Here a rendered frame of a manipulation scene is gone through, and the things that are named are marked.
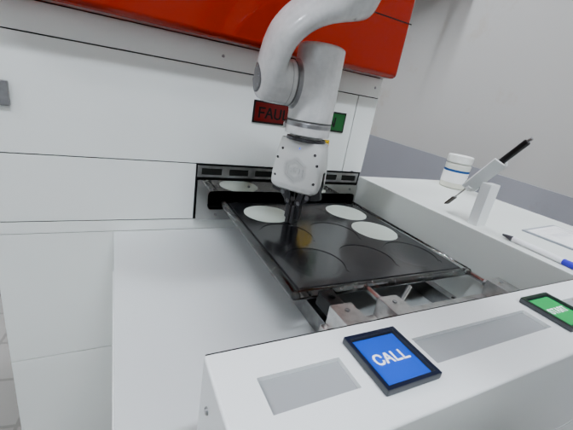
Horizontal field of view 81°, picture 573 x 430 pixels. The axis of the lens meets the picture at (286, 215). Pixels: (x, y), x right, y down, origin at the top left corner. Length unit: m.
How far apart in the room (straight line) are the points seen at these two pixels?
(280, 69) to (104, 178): 0.41
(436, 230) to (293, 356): 0.55
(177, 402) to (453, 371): 0.28
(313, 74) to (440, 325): 0.43
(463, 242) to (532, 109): 1.65
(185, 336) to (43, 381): 0.56
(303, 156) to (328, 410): 0.47
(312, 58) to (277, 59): 0.08
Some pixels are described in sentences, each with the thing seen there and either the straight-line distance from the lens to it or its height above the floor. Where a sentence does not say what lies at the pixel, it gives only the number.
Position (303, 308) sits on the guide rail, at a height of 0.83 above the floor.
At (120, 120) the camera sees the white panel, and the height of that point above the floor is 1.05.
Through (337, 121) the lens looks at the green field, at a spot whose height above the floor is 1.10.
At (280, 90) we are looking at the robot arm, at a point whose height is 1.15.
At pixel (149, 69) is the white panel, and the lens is 0.72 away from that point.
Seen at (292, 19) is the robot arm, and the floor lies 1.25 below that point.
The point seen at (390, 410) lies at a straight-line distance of 0.27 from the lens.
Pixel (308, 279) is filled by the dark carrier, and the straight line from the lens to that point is 0.50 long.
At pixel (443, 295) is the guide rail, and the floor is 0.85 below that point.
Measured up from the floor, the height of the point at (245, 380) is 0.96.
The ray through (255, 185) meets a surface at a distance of 0.80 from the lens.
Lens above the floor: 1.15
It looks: 20 degrees down
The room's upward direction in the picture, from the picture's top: 10 degrees clockwise
